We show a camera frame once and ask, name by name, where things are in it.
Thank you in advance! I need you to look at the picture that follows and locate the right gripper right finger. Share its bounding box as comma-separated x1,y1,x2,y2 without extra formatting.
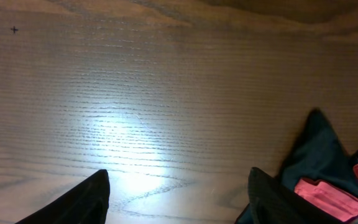
236,167,341,224

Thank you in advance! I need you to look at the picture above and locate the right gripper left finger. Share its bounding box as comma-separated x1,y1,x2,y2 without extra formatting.
17,169,110,224

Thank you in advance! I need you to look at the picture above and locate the red and black garment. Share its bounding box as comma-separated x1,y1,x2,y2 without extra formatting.
278,109,358,222

